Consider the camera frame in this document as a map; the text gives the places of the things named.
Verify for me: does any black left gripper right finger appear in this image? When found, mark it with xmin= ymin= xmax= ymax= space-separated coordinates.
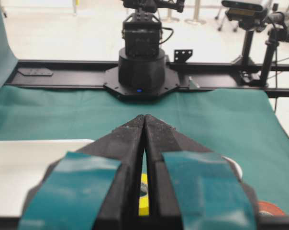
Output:
xmin=144 ymin=115 xmax=258 ymax=230

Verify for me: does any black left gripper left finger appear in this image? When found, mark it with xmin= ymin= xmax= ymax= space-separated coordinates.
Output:
xmin=18 ymin=115 xmax=145 ymax=230

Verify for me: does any yellow tape roll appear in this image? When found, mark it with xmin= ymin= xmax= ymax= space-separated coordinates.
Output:
xmin=138 ymin=173 xmax=149 ymax=216

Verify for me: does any red tape roll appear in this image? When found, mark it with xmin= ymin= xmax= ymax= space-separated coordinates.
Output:
xmin=258 ymin=201 xmax=286 ymax=216

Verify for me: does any white plastic case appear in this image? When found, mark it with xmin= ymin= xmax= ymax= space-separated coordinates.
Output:
xmin=0 ymin=138 xmax=243 ymax=218

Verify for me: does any green table cloth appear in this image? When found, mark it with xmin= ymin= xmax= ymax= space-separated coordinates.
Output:
xmin=0 ymin=12 xmax=289 ymax=214

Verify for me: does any black tripod stand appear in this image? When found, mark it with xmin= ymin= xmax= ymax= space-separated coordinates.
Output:
xmin=260 ymin=11 xmax=289 ymax=87

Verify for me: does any black mounting rail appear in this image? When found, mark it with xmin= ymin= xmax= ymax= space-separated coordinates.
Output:
xmin=6 ymin=51 xmax=289 ymax=100

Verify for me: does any black camera stand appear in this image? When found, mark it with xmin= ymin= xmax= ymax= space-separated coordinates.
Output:
xmin=222 ymin=0 xmax=272 ymax=86

